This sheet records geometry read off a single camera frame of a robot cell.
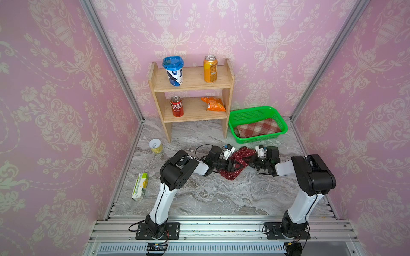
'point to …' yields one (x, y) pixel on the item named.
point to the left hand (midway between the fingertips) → (239, 167)
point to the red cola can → (177, 107)
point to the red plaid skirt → (263, 126)
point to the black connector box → (293, 248)
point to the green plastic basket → (239, 116)
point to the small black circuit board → (157, 247)
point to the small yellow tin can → (156, 145)
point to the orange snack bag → (214, 104)
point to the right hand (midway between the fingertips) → (243, 158)
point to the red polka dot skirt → (239, 153)
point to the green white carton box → (141, 186)
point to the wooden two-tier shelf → (195, 109)
